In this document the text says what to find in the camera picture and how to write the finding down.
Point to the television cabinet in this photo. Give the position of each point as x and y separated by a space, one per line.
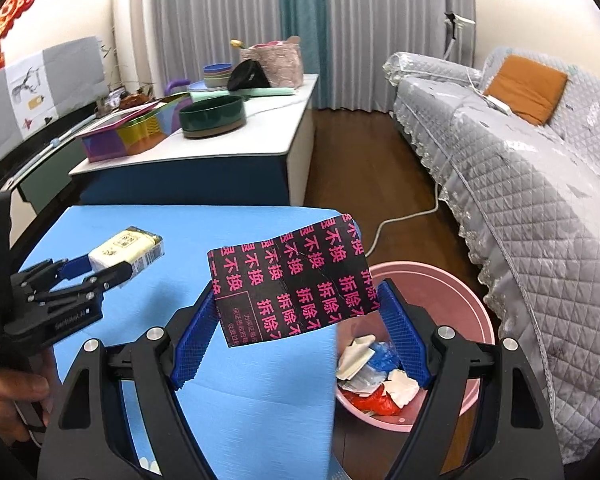
45 180

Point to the small photo frame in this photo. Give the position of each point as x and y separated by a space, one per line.
109 101

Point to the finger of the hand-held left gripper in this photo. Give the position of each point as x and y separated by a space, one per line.
75 266
110 276

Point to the white power strip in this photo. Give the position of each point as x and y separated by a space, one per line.
497 105

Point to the orange cushion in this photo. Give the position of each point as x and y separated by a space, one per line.
525 87

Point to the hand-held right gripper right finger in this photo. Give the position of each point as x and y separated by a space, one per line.
405 335

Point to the white standing air conditioner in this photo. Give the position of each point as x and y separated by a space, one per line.
132 25

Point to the blue plastic glove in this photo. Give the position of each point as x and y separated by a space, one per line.
385 355

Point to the person's left hand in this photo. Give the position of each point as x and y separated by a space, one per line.
10 395

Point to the pink woven basket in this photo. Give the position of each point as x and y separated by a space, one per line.
285 65

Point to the torn red white paper box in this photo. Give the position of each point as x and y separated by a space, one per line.
402 387

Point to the red knot wall ornament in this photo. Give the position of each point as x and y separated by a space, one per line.
10 15

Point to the yellow tissue pack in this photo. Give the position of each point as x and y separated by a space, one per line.
125 247

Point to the grey curtain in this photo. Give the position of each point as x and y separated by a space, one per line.
395 25
215 10

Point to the grey quilted sofa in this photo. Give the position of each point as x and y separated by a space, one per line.
505 185

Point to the black paper with pink print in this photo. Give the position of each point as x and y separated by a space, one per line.
290 280

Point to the white top coffee table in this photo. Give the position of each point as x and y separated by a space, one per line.
260 135

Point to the white phone holder stand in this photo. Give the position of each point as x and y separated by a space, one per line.
455 19

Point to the white rod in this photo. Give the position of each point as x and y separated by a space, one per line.
55 141

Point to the teal curtain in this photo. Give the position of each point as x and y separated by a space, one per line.
302 25

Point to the white torn card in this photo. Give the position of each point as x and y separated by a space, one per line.
352 360

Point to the black hat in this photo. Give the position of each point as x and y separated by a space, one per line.
247 77

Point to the stack of coloured bowls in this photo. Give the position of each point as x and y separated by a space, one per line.
217 75

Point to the colourful gift box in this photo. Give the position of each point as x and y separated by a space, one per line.
110 147

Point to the grey deer print television cover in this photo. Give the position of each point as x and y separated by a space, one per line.
70 70

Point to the red plastic bag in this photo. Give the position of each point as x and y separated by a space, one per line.
375 402

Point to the pink plastic bin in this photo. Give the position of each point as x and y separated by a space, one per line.
460 300

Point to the mint green tray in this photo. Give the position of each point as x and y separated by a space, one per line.
275 91

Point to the green round tin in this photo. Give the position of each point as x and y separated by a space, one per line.
212 115

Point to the yellow flower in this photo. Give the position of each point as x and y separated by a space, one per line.
236 44

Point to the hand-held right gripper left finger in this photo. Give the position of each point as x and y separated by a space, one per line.
195 345

